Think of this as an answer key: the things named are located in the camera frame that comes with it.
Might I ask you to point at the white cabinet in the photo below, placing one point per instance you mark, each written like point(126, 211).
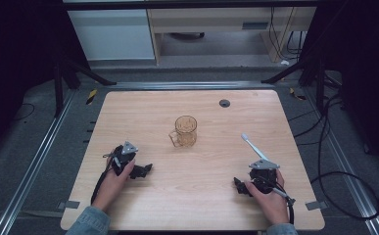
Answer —
point(112, 34)

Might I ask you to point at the black tripod stand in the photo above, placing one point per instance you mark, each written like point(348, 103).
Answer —
point(58, 88)
point(321, 84)

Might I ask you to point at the dark round table grommet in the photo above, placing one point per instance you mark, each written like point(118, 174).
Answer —
point(224, 103)

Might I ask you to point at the small white floor object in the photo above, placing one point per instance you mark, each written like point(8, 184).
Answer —
point(285, 62)

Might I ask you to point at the person's right hand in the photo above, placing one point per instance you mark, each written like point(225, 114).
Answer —
point(273, 205)

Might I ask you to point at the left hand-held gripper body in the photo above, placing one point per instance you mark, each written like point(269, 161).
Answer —
point(122, 160)

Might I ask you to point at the metal floor rail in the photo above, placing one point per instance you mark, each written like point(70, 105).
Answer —
point(30, 173)
point(347, 176)

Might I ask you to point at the grey tape piece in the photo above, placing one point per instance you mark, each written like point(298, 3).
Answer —
point(69, 204)
point(317, 205)

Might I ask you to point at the person's left hand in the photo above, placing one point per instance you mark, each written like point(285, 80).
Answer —
point(112, 187)

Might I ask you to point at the yellow black tape strip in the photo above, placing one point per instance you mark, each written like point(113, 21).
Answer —
point(91, 96)
point(296, 94)

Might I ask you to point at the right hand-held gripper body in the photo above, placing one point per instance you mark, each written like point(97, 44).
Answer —
point(263, 176)

